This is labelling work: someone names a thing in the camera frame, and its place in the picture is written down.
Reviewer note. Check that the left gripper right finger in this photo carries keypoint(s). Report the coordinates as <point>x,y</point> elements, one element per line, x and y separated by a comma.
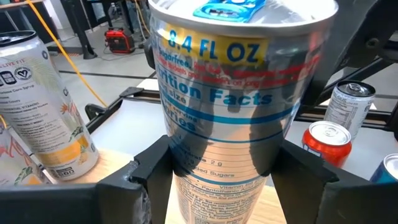
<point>326,202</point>

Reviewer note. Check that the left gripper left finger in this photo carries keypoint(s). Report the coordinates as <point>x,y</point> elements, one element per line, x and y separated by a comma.
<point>93,202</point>

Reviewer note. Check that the silver blue Red Bull can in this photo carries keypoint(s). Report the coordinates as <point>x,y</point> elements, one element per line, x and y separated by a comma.
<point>233,93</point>
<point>387,169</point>

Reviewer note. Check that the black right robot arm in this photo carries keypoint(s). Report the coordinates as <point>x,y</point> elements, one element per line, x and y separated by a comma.
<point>351,31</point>

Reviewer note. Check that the wooden shelf black metal legs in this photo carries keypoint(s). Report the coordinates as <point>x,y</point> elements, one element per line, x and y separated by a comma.
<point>109,158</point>

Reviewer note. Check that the red soda can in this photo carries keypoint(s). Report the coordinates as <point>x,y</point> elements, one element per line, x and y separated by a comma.
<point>326,140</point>

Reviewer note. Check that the red black power unit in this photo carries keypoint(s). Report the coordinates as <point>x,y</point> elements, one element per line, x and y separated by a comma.
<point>119,40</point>

